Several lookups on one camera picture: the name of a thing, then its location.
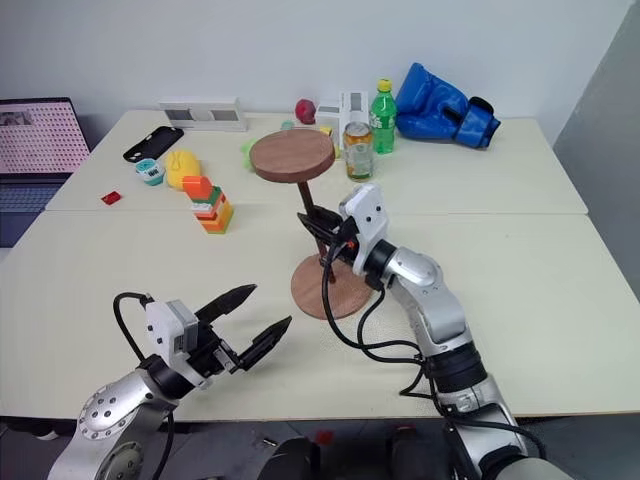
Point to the round wooden base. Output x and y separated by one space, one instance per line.
340 292

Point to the green plastic soda bottle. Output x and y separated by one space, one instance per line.
383 120

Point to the grey partition panel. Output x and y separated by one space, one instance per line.
605 150

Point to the small white box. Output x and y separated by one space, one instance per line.
328 116

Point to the wooden pole with round disc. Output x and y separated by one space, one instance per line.
292 155

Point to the small yellow toy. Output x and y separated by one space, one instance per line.
326 131

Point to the blue boxing glove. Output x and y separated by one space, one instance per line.
430 107

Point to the long white grey box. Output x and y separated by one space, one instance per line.
202 114

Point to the black phone case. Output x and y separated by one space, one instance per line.
152 144

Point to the small teal toy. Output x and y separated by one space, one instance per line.
287 125

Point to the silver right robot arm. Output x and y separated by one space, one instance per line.
440 310

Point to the red toy fruit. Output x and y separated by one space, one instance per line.
306 111

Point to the open laptop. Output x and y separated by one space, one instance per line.
35 140

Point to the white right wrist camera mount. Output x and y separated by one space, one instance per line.
367 215

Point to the green toy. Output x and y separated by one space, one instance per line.
247 152

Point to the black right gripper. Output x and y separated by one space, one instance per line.
345 245

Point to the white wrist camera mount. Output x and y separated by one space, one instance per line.
367 215
161 325

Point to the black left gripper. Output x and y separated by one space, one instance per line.
207 350

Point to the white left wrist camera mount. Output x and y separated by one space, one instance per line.
161 325

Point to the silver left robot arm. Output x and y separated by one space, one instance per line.
107 415

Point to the tall white box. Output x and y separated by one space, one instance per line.
354 107

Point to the small teal container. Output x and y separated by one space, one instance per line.
150 172

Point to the orange green building block stack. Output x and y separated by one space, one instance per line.
212 207

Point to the small red block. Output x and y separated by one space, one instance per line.
111 197

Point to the orange drink can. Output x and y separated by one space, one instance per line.
358 152

